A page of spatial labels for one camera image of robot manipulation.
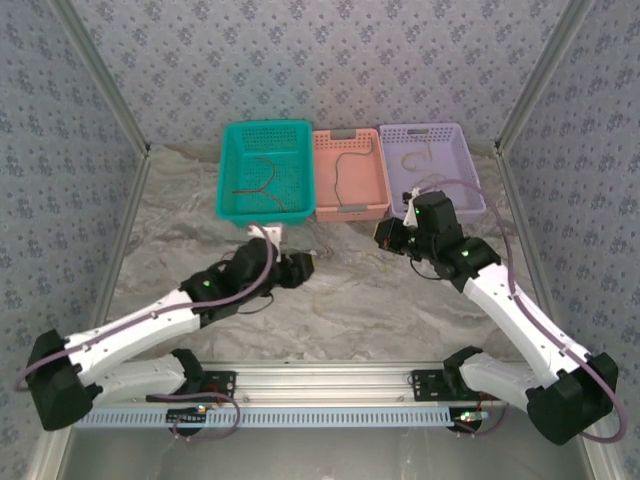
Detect left gripper thin black wire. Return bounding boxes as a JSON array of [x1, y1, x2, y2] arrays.
[[237, 292, 275, 314]]

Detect pink plastic basket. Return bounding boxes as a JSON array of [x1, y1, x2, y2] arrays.
[[312, 127, 391, 223]]

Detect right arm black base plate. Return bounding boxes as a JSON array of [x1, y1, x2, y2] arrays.
[[410, 368, 454, 404]]

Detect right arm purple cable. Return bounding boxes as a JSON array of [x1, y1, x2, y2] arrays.
[[417, 178, 627, 444]]

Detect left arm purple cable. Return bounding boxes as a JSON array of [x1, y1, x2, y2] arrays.
[[13, 222, 279, 444]]

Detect right gripper thin black wire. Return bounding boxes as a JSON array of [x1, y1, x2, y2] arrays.
[[413, 254, 451, 281]]

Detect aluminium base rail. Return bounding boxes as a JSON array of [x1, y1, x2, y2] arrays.
[[119, 360, 506, 405]]

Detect teal plastic basket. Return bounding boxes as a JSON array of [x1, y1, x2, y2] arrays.
[[214, 118, 317, 230]]

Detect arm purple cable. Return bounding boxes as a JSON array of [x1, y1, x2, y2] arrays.
[[417, 178, 627, 444], [13, 222, 279, 444]]

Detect slotted white cable duct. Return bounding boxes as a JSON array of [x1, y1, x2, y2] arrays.
[[84, 405, 484, 430]]

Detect green cable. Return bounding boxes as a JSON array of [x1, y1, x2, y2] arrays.
[[332, 142, 377, 207]]

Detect gripper thin black wire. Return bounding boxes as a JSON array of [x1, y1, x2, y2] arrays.
[[237, 292, 275, 314], [413, 254, 451, 281]]

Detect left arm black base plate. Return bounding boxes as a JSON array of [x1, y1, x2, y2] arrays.
[[198, 369, 237, 404]]

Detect aluminium frame post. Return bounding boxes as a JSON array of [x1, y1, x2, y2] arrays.
[[49, 0, 152, 157], [493, 0, 600, 157]]

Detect purple plastic basket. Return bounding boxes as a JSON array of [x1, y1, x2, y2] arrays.
[[378, 122, 488, 229]]

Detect aluminium table edge rail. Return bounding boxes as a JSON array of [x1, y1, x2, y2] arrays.
[[88, 144, 154, 335], [493, 140, 569, 356]]

